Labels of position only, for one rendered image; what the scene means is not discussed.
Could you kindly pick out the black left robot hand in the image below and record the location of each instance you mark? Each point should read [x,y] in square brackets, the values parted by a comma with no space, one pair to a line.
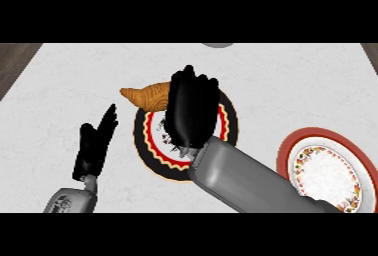
[94,146]

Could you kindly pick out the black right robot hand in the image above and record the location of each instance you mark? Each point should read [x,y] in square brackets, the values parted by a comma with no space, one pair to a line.
[192,110]

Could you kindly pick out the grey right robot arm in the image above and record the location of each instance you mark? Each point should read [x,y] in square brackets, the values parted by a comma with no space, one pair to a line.
[246,181]

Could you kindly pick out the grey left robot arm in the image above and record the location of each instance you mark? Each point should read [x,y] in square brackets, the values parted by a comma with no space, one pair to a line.
[74,198]

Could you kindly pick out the brown croissant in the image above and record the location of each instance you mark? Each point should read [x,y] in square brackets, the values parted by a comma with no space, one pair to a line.
[148,96]

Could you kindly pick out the black red patterned plate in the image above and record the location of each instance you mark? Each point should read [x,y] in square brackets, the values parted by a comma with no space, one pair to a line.
[150,140]

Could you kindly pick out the red rimmed white plate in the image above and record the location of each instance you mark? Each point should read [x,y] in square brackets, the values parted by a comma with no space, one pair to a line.
[327,173]

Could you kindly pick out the grey round object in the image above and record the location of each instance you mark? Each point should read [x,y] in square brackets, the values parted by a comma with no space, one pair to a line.
[218,45]

